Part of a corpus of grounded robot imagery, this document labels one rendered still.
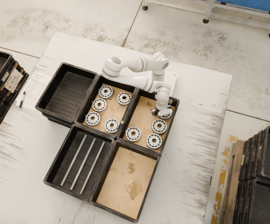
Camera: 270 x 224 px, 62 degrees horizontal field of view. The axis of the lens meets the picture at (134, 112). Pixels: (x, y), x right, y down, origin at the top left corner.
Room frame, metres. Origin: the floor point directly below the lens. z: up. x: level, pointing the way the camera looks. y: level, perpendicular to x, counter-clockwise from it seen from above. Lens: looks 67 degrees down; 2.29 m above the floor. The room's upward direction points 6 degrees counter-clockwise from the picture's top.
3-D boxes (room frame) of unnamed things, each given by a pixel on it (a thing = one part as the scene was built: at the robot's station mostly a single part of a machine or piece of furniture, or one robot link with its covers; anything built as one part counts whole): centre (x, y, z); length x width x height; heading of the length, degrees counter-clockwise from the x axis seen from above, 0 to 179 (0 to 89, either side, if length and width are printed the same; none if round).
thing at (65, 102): (0.79, 0.45, 0.87); 0.40 x 0.30 x 0.11; 153
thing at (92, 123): (0.59, 0.29, 0.86); 0.10 x 0.10 x 0.01
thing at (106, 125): (0.52, 0.16, 0.86); 0.10 x 0.10 x 0.01
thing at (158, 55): (0.87, -0.19, 1.01); 0.09 x 0.09 x 0.17; 32
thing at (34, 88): (0.94, 0.78, 0.70); 0.33 x 0.23 x 0.01; 156
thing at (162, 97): (0.57, -0.17, 1.13); 0.09 x 0.07 x 0.15; 160
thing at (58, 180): (0.30, 0.36, 0.87); 0.40 x 0.30 x 0.11; 153
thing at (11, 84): (1.26, 1.16, 0.41); 0.31 x 0.02 x 0.16; 156
